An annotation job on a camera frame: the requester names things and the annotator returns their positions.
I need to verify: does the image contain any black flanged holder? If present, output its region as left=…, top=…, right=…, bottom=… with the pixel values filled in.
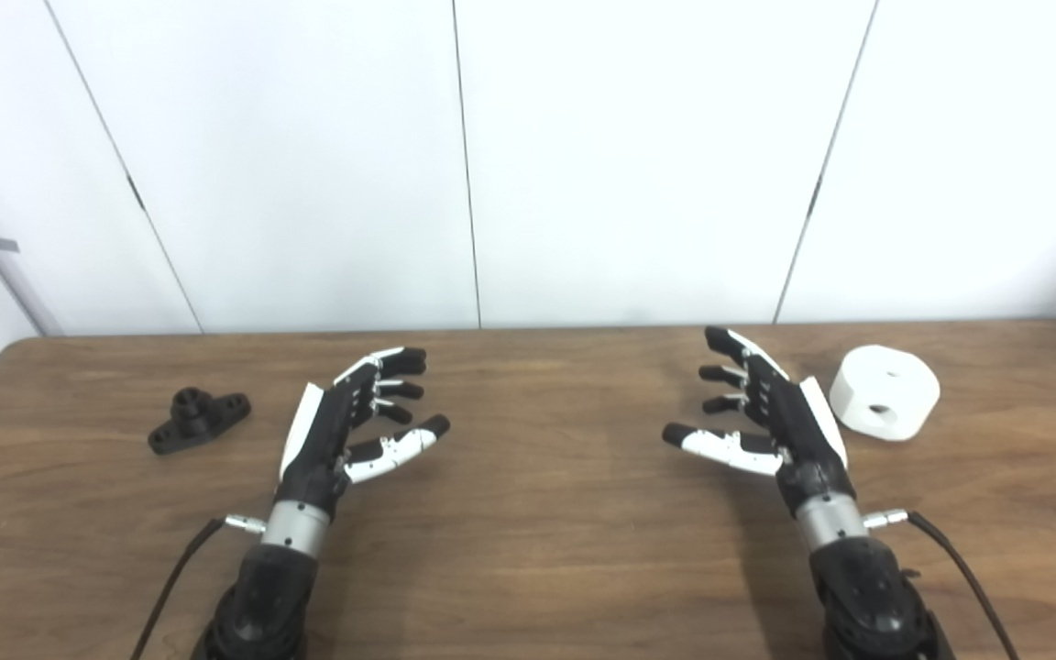
left=148, top=388, right=251, bottom=456

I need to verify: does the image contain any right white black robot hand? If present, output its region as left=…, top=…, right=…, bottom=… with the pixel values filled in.
left=662, top=325, right=859, bottom=523

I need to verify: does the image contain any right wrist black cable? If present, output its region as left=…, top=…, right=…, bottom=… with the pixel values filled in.
left=863, top=509, right=1022, bottom=660

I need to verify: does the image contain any round white plastic piece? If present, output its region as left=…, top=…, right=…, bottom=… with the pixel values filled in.
left=829, top=345, right=941, bottom=442

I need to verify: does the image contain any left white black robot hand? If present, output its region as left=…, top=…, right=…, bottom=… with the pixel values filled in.
left=276, top=347, right=452, bottom=522

